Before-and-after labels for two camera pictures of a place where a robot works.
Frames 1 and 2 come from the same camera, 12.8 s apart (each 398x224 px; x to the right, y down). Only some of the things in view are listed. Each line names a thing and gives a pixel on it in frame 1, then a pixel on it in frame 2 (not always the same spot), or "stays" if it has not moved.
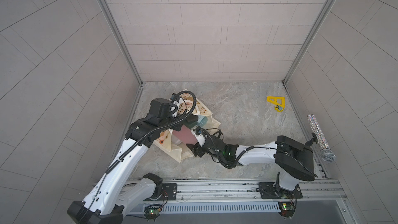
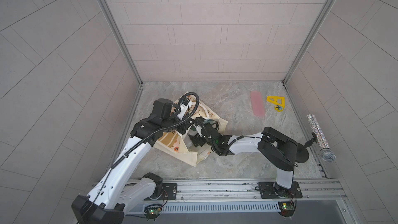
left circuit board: x=152 y=211 stays
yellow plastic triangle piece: x=278 y=101 stays
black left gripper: x=176 y=125 stays
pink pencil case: x=185 y=135 → x=257 y=103
